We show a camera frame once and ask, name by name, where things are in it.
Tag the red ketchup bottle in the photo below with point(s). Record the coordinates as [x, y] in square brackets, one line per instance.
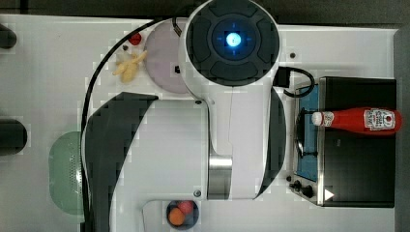
[363, 120]

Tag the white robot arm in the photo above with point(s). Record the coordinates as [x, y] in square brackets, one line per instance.
[225, 140]

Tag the grey round plate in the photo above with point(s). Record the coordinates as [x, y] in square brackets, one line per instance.
[162, 63]

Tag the red toy fruit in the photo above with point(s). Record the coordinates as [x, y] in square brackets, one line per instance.
[186, 207]

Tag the grey bowl with fruit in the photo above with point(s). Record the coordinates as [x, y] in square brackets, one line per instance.
[191, 219]

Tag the small red ball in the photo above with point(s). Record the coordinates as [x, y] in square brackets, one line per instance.
[135, 39]

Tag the orange toy fruit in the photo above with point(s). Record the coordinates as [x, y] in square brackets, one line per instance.
[176, 217]

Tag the green colander plate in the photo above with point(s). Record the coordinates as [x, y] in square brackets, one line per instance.
[65, 179]

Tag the black cylinder post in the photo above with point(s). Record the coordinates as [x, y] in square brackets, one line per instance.
[8, 37]
[13, 137]

